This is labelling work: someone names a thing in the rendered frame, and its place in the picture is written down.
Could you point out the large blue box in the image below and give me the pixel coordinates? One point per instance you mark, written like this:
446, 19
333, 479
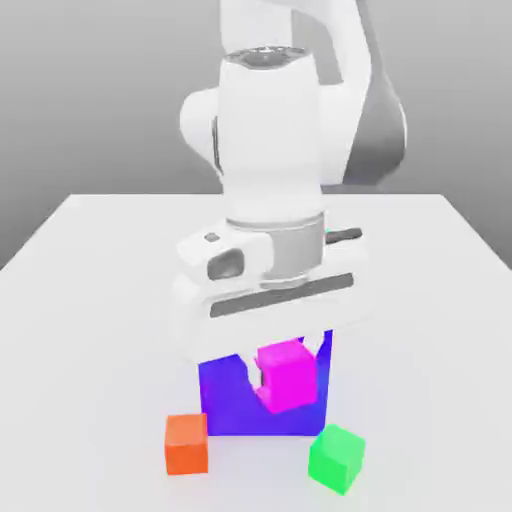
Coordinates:
228, 400

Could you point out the small magenta cube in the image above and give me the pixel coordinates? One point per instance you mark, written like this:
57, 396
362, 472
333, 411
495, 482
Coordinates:
288, 380

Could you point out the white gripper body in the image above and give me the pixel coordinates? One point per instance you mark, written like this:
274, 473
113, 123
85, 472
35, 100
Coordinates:
240, 332

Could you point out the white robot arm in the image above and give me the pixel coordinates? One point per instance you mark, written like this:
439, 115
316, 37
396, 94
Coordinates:
272, 140

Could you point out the small orange cube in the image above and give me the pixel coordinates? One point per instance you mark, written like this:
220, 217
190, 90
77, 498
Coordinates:
186, 446

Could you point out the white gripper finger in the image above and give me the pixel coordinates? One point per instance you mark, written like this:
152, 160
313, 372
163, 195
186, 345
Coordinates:
314, 342
252, 372

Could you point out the small green cube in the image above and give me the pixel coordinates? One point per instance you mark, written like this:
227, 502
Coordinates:
336, 460

